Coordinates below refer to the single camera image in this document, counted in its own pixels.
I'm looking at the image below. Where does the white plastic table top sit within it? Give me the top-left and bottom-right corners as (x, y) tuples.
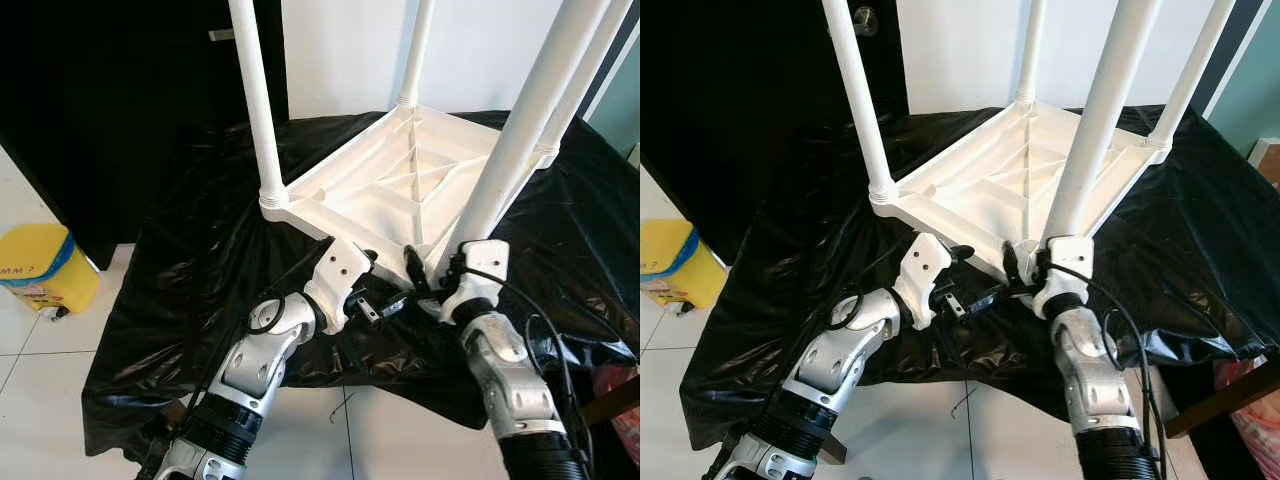
(868, 98), (1173, 291)
(258, 103), (563, 301)

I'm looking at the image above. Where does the white plastic table leg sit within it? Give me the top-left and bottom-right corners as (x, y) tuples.
(455, 0), (613, 263)
(1015, 0), (1048, 106)
(822, 0), (898, 206)
(398, 0), (436, 111)
(1040, 0), (1163, 251)
(1145, 0), (1238, 151)
(228, 0), (289, 211)
(535, 0), (636, 166)

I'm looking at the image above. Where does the black plastic sheet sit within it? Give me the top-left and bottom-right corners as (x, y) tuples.
(82, 108), (641, 461)
(680, 103), (1280, 451)

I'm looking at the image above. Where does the white board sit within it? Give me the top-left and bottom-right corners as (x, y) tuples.
(895, 0), (1246, 116)

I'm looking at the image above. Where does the yellow bag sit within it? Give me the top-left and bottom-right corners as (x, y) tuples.
(0, 225), (101, 316)
(640, 218), (731, 311)

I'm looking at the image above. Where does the pink plastic bag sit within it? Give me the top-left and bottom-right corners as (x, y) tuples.
(595, 365), (641, 466)
(1215, 355), (1280, 471)

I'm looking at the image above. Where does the brown wooden cabinet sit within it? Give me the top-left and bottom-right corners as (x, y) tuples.
(1250, 138), (1280, 186)

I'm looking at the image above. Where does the black door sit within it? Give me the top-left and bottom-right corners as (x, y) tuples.
(640, 0), (906, 266)
(0, 0), (291, 271)

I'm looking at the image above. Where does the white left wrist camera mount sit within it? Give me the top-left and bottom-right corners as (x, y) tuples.
(303, 238), (373, 336)
(893, 233), (953, 331)

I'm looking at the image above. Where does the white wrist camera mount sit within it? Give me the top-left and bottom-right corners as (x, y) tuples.
(440, 240), (511, 321)
(303, 238), (373, 336)
(1030, 235), (1096, 319)
(893, 233), (953, 331)

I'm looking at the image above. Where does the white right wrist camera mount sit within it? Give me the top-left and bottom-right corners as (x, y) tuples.
(1030, 235), (1096, 319)
(440, 240), (511, 321)

